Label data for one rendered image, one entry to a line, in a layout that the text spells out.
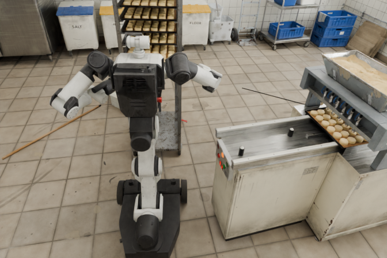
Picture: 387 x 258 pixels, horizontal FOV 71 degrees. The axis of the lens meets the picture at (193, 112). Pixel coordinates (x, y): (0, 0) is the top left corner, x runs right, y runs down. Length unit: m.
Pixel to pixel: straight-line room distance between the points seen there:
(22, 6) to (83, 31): 0.89
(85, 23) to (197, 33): 1.86
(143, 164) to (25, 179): 1.45
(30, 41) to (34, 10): 0.50
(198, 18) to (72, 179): 3.31
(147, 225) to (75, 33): 3.69
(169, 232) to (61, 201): 1.03
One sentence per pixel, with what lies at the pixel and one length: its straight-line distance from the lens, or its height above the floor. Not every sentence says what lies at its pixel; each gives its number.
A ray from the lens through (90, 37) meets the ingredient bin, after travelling 4.98.
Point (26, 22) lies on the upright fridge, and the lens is 4.81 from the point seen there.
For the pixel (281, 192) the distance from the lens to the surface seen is 2.01.
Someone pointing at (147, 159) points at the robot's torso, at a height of 0.72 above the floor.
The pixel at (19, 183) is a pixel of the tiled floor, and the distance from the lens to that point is 3.00.
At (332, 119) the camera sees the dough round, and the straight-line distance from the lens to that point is 2.11.
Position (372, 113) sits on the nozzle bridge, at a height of 1.18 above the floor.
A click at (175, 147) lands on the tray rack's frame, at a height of 0.15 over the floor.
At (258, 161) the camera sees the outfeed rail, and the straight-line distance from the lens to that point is 1.66.
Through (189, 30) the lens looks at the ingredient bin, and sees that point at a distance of 4.97.
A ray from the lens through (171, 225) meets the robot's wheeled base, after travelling 2.18.
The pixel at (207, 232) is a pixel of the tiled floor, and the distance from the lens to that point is 2.35.
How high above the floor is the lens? 2.03
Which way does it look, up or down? 36 degrees down
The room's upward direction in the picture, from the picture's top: 3 degrees clockwise
